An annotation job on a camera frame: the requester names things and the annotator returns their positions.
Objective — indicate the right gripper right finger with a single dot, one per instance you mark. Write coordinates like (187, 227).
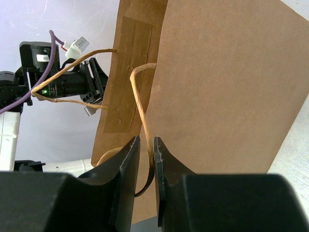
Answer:
(190, 202)

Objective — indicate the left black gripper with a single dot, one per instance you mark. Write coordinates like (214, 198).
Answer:
(88, 81)

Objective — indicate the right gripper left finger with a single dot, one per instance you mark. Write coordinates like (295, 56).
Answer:
(100, 200)

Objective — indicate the brown paper bag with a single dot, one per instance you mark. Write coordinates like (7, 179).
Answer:
(230, 78)

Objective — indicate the metal serving tongs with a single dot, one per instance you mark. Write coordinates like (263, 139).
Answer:
(90, 111)

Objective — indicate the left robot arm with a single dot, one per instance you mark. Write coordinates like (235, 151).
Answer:
(13, 86)

